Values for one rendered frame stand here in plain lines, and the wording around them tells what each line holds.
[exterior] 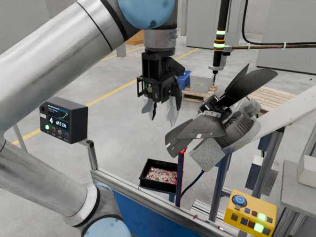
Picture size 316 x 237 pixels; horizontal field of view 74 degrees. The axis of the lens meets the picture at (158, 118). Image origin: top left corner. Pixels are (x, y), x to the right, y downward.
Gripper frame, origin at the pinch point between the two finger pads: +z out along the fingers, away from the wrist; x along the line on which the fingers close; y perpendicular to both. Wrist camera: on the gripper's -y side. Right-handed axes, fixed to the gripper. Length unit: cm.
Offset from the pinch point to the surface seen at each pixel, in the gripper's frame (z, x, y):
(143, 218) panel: 79, -19, -14
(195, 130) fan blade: 22.1, -0.2, -31.1
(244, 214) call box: 36.0, 27.7, -9.7
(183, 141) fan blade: 41, -11, -44
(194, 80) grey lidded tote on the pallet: 105, -103, -311
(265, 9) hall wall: 26, -103, -1260
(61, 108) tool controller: 18, -64, -11
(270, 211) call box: 36, 36, -16
